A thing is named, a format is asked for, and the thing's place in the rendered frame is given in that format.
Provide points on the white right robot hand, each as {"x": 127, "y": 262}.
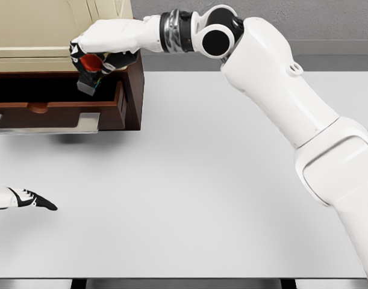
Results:
{"x": 111, "y": 37}

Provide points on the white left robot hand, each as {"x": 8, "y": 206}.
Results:
{"x": 24, "y": 199}

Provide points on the red button switch grey base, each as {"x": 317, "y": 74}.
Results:
{"x": 88, "y": 82}

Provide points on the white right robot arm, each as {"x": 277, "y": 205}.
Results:
{"x": 262, "y": 75}

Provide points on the brown cabinet with cream top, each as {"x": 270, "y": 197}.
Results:
{"x": 36, "y": 30}

